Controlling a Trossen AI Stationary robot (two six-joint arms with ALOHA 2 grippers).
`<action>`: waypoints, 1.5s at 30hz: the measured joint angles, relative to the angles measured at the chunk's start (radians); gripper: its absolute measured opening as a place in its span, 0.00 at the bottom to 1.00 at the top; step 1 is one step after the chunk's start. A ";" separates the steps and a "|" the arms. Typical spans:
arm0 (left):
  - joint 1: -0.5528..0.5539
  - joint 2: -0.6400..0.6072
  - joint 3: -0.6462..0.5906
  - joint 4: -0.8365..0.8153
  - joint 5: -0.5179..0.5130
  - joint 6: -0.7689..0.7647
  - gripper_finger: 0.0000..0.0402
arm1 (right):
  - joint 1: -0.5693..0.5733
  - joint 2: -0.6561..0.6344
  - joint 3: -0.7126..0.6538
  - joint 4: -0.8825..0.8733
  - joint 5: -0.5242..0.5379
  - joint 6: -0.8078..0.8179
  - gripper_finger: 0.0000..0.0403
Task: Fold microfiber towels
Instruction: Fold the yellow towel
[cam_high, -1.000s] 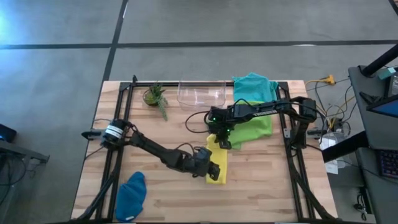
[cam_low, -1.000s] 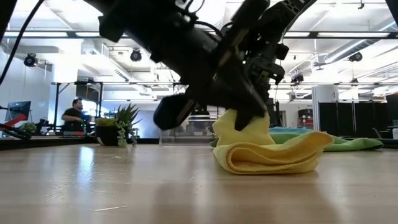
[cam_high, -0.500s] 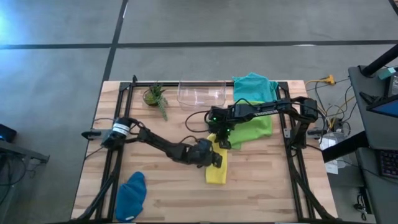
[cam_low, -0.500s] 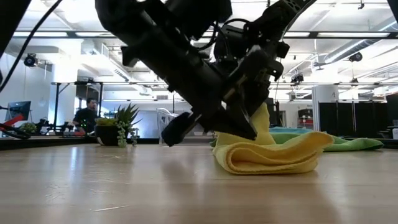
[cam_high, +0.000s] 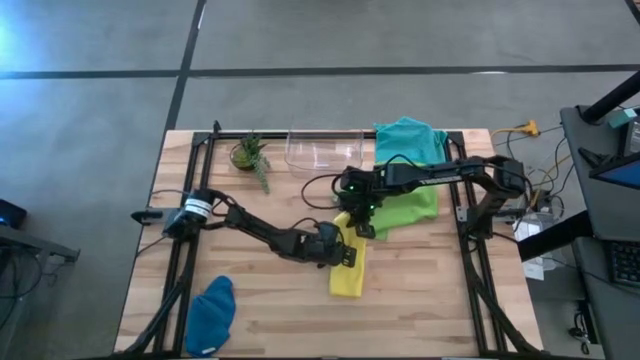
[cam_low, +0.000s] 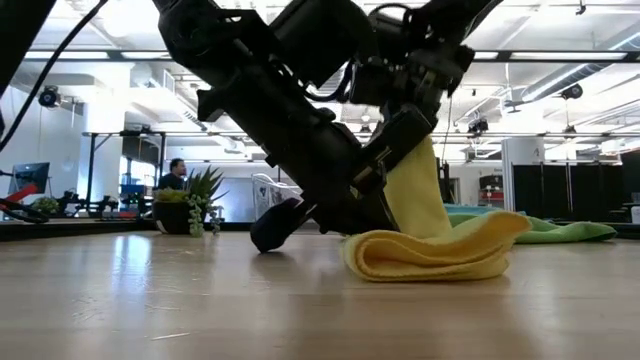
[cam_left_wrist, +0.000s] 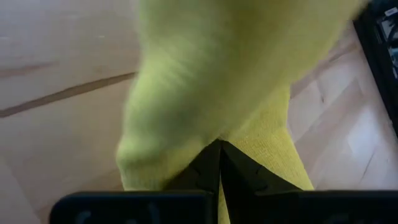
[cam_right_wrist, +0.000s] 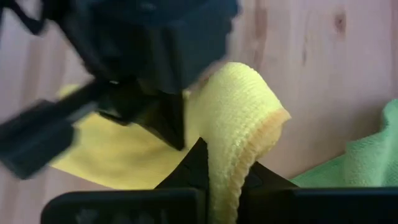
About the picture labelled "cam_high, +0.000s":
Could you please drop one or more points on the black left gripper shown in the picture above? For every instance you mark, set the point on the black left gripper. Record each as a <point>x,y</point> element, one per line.
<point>322,252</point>

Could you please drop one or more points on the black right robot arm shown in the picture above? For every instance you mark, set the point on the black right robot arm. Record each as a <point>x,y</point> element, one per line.
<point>430,175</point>

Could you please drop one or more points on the green microfiber towel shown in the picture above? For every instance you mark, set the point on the green microfiber towel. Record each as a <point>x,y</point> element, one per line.
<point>410,207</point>

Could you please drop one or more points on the black aluminium table frame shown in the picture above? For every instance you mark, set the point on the black aluminium table frame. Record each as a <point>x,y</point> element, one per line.
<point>277,135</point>

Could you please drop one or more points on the small teal box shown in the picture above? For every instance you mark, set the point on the small teal box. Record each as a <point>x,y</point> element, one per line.
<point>622,117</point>

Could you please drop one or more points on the black slanted pole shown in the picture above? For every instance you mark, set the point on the black slanted pole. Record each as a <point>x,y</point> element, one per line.
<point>610,100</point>

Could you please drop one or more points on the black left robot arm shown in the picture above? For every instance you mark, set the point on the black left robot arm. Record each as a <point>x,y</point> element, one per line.
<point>260,232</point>

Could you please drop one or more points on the teal microfiber towel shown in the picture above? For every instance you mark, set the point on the teal microfiber towel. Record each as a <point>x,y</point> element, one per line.
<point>407,140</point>

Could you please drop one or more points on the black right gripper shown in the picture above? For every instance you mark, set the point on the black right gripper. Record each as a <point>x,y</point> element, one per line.
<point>365,202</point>

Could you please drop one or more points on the grey side desk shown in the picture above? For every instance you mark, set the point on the grey side desk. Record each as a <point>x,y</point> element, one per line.
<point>615,210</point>

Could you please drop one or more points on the clear plastic bin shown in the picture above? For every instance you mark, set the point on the clear plastic bin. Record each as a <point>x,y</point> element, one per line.
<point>325,152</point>

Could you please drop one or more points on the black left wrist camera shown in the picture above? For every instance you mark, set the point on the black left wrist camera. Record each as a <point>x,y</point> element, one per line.
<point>327,232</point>

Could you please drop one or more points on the potted succulent plant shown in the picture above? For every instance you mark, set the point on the potted succulent plant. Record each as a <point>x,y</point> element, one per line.
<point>247,155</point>

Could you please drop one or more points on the yellow microfiber towel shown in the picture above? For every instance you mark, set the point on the yellow microfiber towel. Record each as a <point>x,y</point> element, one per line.
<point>347,280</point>

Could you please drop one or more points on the dark blue microfiber towel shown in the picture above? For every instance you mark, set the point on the dark blue microfiber towel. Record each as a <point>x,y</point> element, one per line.
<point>210,320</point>

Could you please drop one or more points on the laptop with blue screen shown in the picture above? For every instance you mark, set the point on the laptop with blue screen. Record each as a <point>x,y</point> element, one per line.
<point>625,175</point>

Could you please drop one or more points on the black side cart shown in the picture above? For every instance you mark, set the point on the black side cart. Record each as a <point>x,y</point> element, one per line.
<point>30,242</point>

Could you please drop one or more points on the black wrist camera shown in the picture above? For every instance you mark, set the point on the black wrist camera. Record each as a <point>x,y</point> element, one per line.
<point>327,232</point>
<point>355,181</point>

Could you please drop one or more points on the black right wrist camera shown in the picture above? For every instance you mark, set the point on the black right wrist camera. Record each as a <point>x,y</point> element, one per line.
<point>355,181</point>

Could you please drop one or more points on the black base mount bracket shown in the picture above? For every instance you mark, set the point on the black base mount bracket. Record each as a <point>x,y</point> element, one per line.
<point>145,216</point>

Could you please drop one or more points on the black keyboard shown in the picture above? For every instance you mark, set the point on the black keyboard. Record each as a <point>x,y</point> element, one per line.
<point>627,262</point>

